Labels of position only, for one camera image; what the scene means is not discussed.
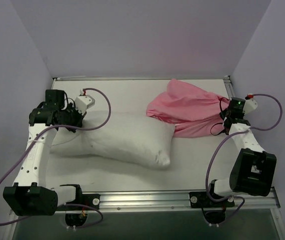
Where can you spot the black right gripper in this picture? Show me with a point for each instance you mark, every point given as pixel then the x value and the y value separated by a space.
pixel 225 119

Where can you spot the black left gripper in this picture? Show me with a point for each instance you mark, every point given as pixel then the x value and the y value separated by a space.
pixel 75 120

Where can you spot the pink rose-print pillowcase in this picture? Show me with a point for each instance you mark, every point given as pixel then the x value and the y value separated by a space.
pixel 193 111

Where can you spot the white pillow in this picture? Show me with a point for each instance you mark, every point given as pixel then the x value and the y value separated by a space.
pixel 124 137

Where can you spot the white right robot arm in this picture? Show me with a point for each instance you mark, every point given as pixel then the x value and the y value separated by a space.
pixel 219 190

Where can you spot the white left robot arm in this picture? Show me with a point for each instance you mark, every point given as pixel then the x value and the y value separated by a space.
pixel 29 196

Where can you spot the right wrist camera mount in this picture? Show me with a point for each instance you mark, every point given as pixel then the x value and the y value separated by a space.
pixel 250 104

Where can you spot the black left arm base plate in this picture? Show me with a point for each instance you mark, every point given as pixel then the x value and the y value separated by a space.
pixel 89 199

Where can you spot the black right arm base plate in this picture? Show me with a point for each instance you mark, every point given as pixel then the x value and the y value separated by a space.
pixel 199 199

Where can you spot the front aluminium rail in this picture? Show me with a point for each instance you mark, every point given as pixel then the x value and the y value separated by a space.
pixel 158 201

